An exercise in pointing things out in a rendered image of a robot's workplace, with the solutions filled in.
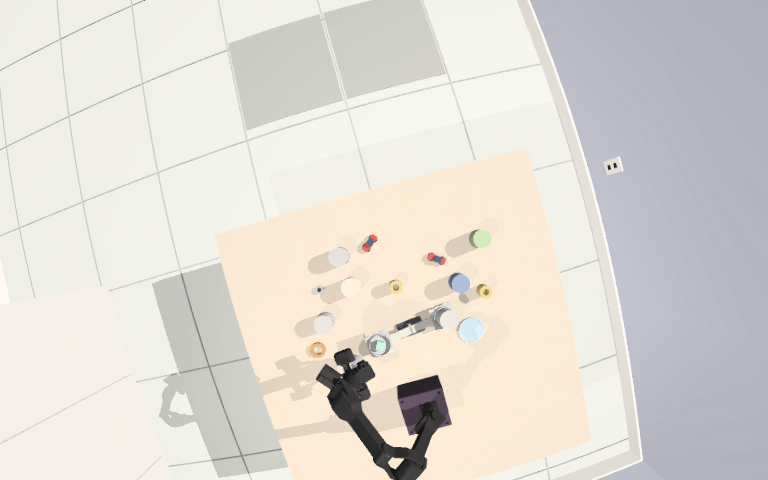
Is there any orange ring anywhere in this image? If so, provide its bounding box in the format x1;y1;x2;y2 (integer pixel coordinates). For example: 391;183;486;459
310;342;326;358

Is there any red toy car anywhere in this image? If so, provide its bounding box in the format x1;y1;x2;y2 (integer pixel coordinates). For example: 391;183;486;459
362;234;378;252
427;252;446;265

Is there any light green cylinder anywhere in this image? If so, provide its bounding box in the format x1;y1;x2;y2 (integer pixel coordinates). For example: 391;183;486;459
469;229;492;249

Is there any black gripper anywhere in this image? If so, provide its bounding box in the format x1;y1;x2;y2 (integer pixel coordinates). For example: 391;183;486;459
334;348;371;401

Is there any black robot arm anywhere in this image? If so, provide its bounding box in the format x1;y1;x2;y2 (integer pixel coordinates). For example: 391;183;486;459
315;359;447;480

